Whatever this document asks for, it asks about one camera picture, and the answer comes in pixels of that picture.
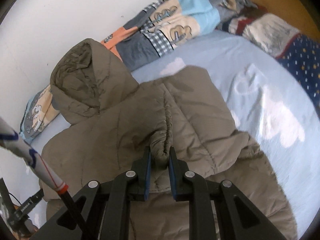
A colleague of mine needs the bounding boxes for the wooden headboard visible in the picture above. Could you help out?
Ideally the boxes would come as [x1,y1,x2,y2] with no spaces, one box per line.
[252,0,319,41]

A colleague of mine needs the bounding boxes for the olive quilted hooded jacket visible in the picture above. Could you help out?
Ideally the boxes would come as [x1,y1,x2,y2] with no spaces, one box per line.
[42,38,297,239]

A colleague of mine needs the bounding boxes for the light blue cloud bedsheet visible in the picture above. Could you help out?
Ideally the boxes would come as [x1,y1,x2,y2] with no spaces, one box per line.
[30,28,320,238]

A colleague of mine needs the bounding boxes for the patchwork rolled quilt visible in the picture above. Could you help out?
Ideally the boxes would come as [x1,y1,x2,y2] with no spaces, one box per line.
[19,0,258,144]

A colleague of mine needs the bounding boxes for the red striped garment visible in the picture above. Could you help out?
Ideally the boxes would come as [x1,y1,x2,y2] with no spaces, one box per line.
[216,6,268,36]

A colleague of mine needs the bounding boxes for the white blue red cable sleeve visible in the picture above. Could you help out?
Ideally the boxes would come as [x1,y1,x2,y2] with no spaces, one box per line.
[0,115,69,196]

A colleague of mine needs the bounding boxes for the grey white folded cloth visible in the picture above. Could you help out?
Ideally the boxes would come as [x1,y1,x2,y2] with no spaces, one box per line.
[242,13,300,58]

